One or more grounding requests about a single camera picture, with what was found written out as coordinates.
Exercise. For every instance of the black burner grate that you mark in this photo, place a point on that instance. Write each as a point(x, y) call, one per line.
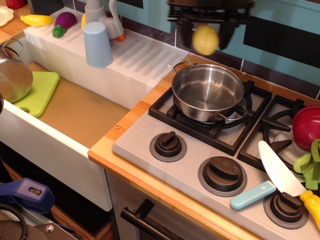
point(276, 128)
point(226, 136)

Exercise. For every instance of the stainless steel pot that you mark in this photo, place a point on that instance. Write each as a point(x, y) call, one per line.
point(16, 77)

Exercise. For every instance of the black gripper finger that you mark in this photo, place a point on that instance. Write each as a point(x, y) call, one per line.
point(226, 32)
point(186, 31)

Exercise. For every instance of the yellow toy potato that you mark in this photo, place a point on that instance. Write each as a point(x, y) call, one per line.
point(205, 40)

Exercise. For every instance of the right black burner grate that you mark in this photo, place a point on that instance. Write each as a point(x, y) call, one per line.
point(276, 128)

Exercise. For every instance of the left black stove knob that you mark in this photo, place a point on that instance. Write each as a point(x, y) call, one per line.
point(168, 147)

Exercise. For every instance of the blue clamp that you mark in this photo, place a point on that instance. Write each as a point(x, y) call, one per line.
point(28, 194)

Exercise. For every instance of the middle black stove knob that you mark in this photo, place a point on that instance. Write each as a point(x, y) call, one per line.
point(222, 176)

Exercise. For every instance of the right black stove knob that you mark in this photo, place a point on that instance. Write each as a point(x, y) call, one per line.
point(285, 210)

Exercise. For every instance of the yellow toy banana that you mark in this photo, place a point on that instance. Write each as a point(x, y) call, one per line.
point(37, 19)

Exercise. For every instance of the red plastic bowl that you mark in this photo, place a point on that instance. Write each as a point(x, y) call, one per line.
point(306, 127)

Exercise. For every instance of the stainless steel pan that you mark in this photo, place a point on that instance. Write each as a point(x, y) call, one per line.
point(208, 93)

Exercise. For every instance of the grey stove top panel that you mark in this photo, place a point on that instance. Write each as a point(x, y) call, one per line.
point(134, 145)

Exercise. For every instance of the grey toy faucet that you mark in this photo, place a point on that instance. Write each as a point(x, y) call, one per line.
point(95, 12)

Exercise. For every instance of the white flower shaped plate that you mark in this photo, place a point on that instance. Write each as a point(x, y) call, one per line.
point(6, 15)

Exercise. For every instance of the left black burner grate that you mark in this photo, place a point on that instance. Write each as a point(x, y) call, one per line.
point(226, 136)

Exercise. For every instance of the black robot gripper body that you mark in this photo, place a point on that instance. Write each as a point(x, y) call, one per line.
point(210, 11)

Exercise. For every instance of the green plastic cutting board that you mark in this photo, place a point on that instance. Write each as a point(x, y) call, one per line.
point(40, 94)

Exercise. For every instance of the red toy item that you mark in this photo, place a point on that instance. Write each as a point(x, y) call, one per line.
point(15, 4)

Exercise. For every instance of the teal wall cabinet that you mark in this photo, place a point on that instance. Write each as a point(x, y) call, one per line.
point(152, 13)

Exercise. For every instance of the black oven door handle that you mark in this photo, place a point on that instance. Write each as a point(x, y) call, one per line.
point(137, 219)

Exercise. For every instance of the yellow toy utensil handle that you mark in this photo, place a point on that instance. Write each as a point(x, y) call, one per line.
point(312, 204)

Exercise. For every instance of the green felt toy vegetable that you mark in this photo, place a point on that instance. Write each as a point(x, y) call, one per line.
point(309, 166)

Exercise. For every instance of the black stove knob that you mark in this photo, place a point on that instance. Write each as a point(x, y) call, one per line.
point(168, 147)
point(222, 176)
point(285, 210)

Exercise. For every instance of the orange toy carrot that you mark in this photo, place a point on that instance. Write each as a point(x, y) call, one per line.
point(120, 38)

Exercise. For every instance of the yellow toy corn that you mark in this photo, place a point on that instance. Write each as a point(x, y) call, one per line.
point(83, 21)

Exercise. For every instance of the white toy sink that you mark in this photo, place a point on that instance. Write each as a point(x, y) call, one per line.
point(85, 105)

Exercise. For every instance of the light blue plastic cup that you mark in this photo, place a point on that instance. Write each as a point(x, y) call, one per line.
point(97, 45)

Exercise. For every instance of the purple toy eggplant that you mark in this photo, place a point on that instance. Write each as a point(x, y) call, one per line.
point(63, 22)

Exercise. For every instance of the white toy knife blue handle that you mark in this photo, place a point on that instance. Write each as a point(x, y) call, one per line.
point(280, 178)

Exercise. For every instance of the teal microwave cabinet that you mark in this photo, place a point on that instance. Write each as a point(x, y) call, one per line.
point(283, 35)

